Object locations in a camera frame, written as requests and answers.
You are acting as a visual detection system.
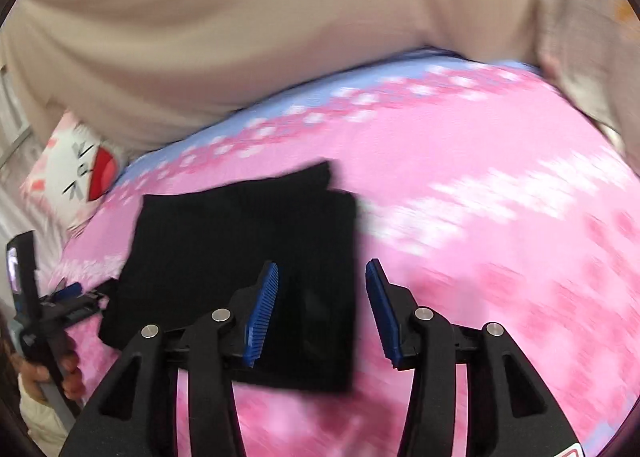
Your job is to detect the pink rose bedsheet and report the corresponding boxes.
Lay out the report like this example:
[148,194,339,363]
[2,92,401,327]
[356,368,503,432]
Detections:
[52,52,639,456]

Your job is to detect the person's left hand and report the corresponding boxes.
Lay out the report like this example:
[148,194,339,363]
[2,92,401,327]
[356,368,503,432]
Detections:
[8,339,87,405]

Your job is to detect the black pants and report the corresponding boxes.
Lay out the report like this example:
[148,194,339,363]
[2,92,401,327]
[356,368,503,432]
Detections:
[99,162,357,393]

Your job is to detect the pale floral blanket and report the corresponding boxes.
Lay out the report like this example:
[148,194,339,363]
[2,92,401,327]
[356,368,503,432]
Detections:
[538,0,639,171]

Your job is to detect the white cat face pillow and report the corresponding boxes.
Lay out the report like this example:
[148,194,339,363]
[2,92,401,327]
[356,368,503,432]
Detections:
[21,110,129,236]

